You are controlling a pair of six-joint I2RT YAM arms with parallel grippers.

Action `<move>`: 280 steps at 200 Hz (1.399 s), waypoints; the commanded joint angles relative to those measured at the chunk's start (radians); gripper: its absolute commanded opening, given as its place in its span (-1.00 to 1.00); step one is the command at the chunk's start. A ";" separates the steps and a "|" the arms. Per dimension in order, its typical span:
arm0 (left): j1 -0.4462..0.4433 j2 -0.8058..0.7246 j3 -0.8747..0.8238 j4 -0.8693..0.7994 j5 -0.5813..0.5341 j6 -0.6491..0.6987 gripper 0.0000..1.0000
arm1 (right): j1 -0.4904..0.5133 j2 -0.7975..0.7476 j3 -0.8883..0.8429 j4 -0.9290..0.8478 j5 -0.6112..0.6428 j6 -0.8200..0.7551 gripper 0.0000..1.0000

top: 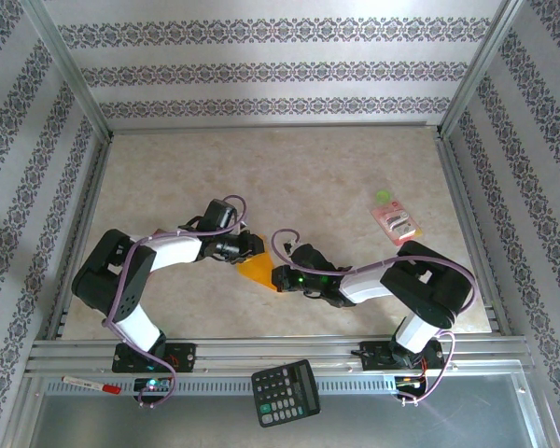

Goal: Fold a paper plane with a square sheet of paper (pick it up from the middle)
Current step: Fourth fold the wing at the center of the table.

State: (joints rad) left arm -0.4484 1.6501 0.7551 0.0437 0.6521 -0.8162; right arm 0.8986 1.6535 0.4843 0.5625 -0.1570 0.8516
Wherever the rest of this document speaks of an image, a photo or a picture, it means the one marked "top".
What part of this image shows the orange paper sheet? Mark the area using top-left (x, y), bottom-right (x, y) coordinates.
top-left (236, 250), bottom-right (281, 293)

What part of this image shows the grey metal sheet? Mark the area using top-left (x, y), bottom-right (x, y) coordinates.
top-left (25, 372), bottom-right (542, 448)

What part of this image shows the pink blister pack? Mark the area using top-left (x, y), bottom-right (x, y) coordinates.
top-left (371, 198), bottom-right (424, 245)

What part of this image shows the black desk calculator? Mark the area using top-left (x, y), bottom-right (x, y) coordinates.
top-left (250, 357), bottom-right (322, 429)

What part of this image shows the controller board with LED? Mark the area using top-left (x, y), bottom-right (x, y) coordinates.
top-left (133, 376), bottom-right (173, 396)

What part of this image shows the white marker with red cap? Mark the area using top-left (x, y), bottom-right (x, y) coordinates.
top-left (61, 375), bottom-right (122, 396)

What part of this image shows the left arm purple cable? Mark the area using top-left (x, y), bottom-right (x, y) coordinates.
top-left (101, 194), bottom-right (248, 410)

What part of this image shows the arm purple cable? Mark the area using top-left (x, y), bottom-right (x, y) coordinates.
top-left (101, 194), bottom-right (248, 410)
top-left (270, 228), bottom-right (477, 406)

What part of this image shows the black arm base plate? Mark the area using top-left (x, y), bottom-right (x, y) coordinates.
top-left (358, 340), bottom-right (445, 372)
top-left (111, 343), bottom-right (198, 373)

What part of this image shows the aluminium cross rail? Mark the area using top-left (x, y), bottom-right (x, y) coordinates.
top-left (107, 120), bottom-right (442, 137)

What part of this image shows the slotted grey cable duct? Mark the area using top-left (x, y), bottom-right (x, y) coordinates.
top-left (44, 376), bottom-right (400, 397)

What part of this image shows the controller board with wires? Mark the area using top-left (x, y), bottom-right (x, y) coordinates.
top-left (394, 372), bottom-right (428, 392)

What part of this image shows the aluminium side rail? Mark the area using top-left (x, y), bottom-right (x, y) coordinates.
top-left (44, 134), bottom-right (114, 341)
top-left (434, 133), bottom-right (514, 337)

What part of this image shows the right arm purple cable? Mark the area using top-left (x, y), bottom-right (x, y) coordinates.
top-left (270, 228), bottom-right (477, 406)

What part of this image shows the aluminium frame post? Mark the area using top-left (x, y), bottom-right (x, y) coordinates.
top-left (438, 0), bottom-right (531, 139)
top-left (21, 0), bottom-right (114, 141)

